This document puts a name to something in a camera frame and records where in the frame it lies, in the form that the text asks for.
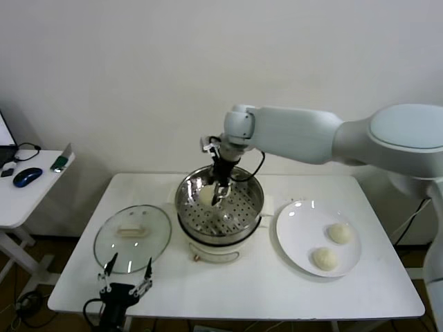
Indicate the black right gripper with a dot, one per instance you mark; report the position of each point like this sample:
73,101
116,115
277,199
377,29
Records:
223,171

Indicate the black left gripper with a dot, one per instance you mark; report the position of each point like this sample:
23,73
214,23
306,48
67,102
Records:
117,294

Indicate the white steamed baozi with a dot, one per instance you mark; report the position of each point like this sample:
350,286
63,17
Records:
324,258
340,233
206,196

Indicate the round glass pot lid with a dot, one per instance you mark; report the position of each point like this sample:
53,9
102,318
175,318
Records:
114,249

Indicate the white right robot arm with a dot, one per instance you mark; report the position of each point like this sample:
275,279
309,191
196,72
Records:
294,135

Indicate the stainless steel steamer basket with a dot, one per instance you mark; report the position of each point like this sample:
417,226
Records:
242,214

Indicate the steel steamer pot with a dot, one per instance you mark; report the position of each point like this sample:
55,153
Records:
214,250

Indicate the white round plate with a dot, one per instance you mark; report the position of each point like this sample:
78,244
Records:
297,242

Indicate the white side desk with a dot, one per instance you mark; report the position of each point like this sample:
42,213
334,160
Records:
34,197

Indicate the blue computer mouse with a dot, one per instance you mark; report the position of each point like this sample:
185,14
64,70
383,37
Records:
26,177

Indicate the small black desk object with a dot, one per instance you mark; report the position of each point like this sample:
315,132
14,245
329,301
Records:
7,173

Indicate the black laptop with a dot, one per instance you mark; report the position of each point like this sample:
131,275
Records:
3,152

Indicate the white stand base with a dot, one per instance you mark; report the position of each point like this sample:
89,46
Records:
420,271

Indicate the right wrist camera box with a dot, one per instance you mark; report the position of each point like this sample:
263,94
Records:
207,143

